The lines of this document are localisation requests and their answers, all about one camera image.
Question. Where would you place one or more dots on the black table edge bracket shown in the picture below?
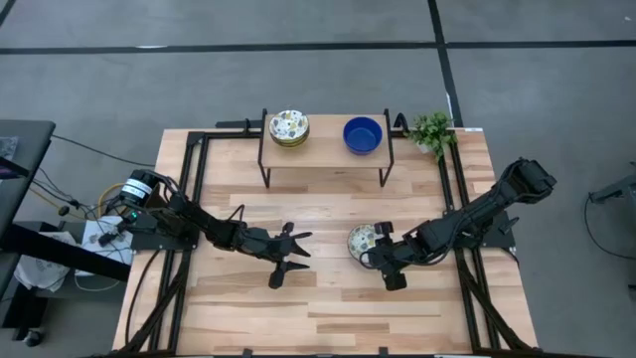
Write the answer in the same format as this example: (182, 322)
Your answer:
(383, 352)
(247, 353)

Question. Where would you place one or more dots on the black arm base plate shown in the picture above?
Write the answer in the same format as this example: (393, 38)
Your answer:
(504, 238)
(164, 241)

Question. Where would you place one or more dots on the grey metal stand base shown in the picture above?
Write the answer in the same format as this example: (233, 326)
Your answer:
(616, 191)

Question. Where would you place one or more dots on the white crumpled cloth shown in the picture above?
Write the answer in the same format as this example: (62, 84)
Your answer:
(42, 271)

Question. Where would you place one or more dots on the black metal table frame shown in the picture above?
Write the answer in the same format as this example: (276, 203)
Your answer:
(195, 136)

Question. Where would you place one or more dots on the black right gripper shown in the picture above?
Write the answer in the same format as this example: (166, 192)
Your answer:
(405, 251)

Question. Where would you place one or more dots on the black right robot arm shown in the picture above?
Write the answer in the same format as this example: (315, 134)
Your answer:
(477, 211)

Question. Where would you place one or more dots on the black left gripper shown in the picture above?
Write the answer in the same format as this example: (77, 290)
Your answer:
(270, 246)

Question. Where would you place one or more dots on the black caster wheel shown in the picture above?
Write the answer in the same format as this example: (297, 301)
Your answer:
(33, 338)

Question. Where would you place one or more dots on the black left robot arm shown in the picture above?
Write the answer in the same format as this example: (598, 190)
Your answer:
(199, 219)

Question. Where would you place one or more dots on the blue mini bowl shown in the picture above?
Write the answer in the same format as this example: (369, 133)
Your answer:
(363, 135)

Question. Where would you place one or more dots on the black metal beam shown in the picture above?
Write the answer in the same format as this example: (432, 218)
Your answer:
(64, 253)

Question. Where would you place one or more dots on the white printed paper sheet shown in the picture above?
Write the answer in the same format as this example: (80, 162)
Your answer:
(99, 233)

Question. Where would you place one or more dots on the black side desk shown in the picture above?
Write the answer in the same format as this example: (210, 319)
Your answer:
(25, 149)

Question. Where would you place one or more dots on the wooden shelf with black legs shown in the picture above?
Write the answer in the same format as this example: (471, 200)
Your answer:
(325, 149)

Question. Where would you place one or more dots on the small green potted plant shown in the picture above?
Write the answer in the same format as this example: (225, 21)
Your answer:
(431, 131)

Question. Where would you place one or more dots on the black desk foot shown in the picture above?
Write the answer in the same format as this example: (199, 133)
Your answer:
(25, 308)

